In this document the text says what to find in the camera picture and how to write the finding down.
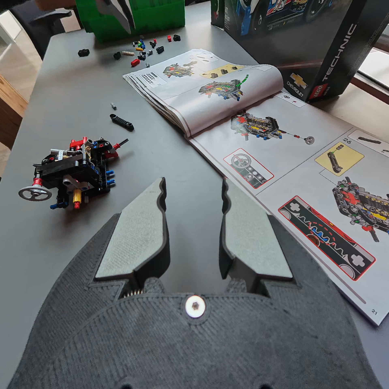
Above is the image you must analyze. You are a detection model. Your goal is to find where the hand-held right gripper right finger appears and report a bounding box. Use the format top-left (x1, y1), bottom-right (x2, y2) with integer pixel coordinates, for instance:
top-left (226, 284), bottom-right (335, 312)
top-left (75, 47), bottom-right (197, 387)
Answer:
top-left (219, 177), bottom-right (294, 293)

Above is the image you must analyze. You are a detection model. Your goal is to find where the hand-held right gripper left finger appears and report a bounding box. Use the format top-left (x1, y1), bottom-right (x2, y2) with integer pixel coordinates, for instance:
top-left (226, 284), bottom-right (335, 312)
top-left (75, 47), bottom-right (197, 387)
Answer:
top-left (95, 177), bottom-right (171, 279)

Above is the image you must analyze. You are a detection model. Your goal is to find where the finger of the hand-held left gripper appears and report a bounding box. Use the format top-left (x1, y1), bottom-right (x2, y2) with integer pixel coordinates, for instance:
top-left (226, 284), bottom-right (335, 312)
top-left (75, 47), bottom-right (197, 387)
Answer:
top-left (94, 0), bottom-right (136, 34)

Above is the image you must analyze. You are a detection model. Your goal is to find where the black lego beam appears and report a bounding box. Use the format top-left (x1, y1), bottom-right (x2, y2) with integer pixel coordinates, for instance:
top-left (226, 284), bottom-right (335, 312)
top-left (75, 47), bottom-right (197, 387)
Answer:
top-left (110, 114), bottom-right (135, 131)

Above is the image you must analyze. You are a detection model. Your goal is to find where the pile of loose lego pieces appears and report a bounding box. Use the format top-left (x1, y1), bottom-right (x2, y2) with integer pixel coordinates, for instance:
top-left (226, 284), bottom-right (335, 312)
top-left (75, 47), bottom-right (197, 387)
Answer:
top-left (113, 34), bottom-right (182, 68)

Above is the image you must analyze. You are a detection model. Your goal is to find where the partly built lego assembly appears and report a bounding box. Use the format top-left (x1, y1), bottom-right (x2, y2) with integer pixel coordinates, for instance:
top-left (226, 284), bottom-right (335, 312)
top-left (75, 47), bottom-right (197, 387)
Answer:
top-left (18, 137), bottom-right (129, 211)

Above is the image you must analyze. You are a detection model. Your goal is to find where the lego instruction booklet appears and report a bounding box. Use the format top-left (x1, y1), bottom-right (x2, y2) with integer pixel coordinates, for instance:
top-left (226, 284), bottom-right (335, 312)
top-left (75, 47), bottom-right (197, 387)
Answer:
top-left (122, 49), bottom-right (389, 326)

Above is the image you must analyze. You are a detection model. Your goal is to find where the black lego set box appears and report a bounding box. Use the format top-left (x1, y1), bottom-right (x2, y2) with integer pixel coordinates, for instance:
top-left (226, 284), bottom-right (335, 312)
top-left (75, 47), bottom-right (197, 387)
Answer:
top-left (223, 0), bottom-right (389, 103)

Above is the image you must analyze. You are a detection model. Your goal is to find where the green plastic bin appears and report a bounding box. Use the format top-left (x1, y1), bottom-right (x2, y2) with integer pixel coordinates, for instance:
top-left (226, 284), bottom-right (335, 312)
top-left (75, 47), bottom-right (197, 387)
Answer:
top-left (74, 0), bottom-right (186, 43)

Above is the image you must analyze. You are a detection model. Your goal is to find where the black office chair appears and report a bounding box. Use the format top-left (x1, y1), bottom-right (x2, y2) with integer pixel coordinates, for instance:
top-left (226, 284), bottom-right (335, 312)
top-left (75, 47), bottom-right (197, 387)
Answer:
top-left (9, 6), bottom-right (83, 61)

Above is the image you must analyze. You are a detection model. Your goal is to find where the dark green cardboard box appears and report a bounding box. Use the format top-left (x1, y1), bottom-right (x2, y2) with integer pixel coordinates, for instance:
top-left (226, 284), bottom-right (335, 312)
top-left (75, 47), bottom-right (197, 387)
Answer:
top-left (210, 0), bottom-right (227, 31)

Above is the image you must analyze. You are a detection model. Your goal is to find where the wooden cabinet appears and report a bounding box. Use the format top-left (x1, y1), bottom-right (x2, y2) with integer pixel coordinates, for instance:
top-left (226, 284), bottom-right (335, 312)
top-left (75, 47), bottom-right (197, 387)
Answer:
top-left (0, 74), bottom-right (28, 150)

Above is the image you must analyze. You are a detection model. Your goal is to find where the wooden ledge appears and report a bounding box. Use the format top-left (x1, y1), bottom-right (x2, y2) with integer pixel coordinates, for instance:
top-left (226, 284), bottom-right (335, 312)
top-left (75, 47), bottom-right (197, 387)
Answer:
top-left (351, 40), bottom-right (389, 105)

